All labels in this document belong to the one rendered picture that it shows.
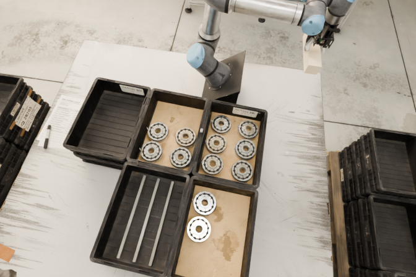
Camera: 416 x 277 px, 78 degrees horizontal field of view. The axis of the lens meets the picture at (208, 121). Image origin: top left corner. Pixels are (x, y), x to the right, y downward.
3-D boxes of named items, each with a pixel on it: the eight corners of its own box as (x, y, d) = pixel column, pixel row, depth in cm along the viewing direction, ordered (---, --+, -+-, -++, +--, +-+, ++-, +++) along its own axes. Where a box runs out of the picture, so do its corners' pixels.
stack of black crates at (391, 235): (342, 203, 186) (369, 194, 156) (384, 209, 185) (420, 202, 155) (347, 266, 168) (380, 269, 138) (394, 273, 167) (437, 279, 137)
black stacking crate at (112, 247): (131, 168, 125) (125, 161, 114) (190, 181, 123) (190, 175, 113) (99, 259, 107) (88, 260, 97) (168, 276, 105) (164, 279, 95)
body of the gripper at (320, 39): (311, 47, 116) (323, 26, 105) (311, 33, 120) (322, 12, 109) (329, 49, 116) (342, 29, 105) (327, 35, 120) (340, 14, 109)
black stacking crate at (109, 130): (103, 89, 144) (96, 77, 134) (155, 99, 142) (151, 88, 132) (72, 155, 127) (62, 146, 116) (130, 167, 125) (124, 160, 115)
